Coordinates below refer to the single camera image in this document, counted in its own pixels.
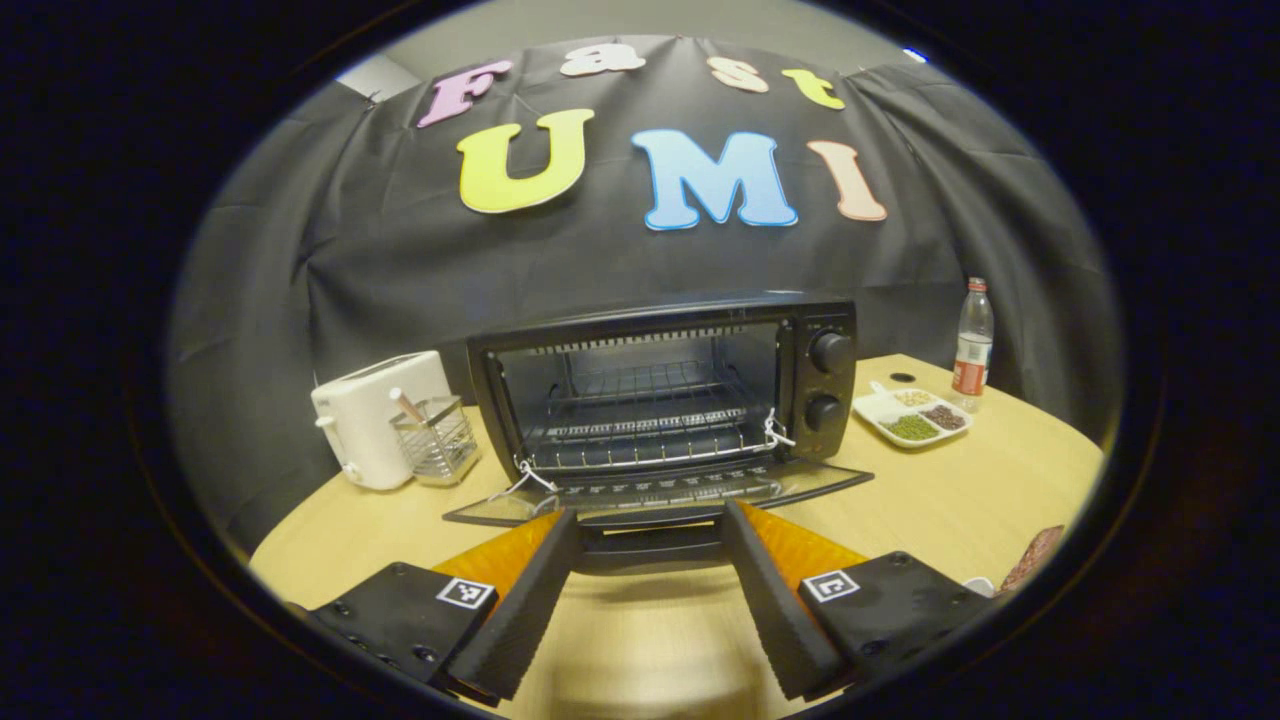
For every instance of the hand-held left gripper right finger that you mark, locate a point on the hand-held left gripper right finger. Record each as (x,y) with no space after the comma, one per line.
(780,610)

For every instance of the black electric oven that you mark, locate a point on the black electric oven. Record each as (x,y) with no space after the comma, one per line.
(830,390)

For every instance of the white toaster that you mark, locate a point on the white toaster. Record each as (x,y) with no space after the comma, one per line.
(360,420)

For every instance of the white divided plate with beans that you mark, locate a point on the white divided plate with beans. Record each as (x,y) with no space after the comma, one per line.
(880,408)

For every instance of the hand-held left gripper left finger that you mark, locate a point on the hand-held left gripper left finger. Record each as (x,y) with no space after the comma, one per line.
(520,610)

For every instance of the clear bottle with red label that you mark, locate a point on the clear bottle with red label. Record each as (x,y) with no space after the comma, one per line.
(970,370)

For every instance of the red-brown grilled meat piece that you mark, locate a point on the red-brown grilled meat piece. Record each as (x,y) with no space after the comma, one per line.
(1035,555)

